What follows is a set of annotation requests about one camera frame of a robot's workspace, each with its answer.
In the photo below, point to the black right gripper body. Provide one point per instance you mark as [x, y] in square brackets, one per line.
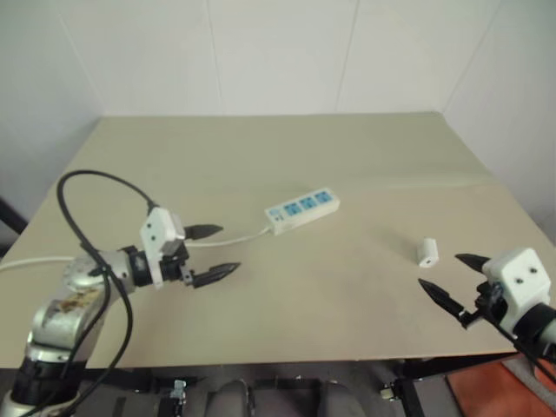
[493, 306]

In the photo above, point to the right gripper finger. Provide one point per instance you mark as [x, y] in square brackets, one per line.
[474, 262]
[443, 299]

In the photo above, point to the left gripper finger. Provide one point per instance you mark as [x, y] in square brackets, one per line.
[215, 273]
[204, 231]

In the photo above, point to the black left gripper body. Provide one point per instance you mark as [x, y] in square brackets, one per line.
[174, 269]

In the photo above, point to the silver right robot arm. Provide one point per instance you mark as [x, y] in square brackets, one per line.
[545, 334]

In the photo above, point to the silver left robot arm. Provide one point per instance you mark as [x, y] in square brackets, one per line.
[65, 317]

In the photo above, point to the white plug adapter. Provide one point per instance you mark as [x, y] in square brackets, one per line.
[428, 252]

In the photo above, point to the white blue power strip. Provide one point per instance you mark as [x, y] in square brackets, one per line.
[299, 213]

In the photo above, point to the orange-red floor mat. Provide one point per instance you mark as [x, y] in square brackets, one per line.
[486, 391]

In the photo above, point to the dark grey rounded shape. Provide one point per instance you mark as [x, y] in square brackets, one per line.
[230, 397]

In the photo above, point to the black metal side bar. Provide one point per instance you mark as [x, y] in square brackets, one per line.
[9, 221]

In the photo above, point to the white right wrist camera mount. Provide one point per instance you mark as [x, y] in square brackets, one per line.
[519, 269]

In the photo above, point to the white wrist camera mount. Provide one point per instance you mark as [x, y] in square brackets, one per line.
[157, 226]
[519, 269]

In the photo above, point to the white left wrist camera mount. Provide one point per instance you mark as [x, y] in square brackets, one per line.
[157, 226]

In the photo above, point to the black table frame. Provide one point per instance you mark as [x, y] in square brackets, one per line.
[434, 364]

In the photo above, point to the small metal frame clamp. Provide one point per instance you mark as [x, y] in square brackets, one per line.
[178, 388]
[387, 392]

